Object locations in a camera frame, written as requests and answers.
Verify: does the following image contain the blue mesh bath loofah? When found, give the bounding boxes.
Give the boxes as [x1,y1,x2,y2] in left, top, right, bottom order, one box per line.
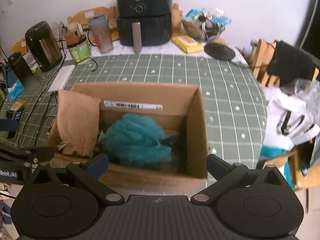
[99,113,171,168]

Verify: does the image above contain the tan drawstring pouch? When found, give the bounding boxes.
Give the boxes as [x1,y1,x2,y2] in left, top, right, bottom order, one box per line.
[56,90,101,158]

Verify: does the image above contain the green checkered tablecloth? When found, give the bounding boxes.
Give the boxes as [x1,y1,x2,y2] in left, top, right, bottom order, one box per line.
[66,54,266,168]

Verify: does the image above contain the open cardboard box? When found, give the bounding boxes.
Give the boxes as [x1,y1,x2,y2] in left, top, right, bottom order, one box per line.
[47,82,208,194]

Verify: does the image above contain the dark tumbler bottle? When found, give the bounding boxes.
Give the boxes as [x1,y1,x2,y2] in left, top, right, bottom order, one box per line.
[8,52,42,96]

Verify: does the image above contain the white plastic bag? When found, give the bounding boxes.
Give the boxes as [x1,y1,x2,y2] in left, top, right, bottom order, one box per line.
[263,79,319,151]

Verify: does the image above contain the white power bank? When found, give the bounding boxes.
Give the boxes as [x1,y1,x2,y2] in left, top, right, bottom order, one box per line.
[48,64,75,92]

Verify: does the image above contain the green label supplement jar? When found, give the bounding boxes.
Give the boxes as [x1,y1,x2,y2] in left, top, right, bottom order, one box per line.
[68,36,92,64]

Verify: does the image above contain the wooden chair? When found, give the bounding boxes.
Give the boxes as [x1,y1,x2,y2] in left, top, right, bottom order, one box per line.
[249,39,280,87]

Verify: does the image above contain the black kettle base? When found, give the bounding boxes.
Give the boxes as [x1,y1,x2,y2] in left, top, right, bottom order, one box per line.
[204,43,235,61]

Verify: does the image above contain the black electric kettle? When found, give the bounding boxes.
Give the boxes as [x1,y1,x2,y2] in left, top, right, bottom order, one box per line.
[25,21,62,72]

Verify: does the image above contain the black garment on chair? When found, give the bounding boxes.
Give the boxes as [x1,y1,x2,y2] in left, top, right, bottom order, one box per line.
[267,41,316,86]

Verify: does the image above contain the yellow wet wipes pack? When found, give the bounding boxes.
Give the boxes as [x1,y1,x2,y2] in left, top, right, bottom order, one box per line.
[171,35,204,54]

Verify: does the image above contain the grey lid shaker bottle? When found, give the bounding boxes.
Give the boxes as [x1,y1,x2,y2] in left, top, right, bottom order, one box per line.
[88,14,113,53]

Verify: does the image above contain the glass bowl of clutter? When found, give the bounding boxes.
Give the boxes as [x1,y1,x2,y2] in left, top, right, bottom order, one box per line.
[182,8,231,42]

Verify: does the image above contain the black air fryer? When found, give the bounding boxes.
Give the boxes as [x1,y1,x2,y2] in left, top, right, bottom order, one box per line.
[117,0,172,53]

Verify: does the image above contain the black usb cable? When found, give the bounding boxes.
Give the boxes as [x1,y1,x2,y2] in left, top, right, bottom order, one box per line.
[18,91,60,148]

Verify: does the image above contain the flat cardboard against wall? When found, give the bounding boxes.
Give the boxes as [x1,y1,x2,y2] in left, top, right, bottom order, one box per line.
[67,6,117,29]

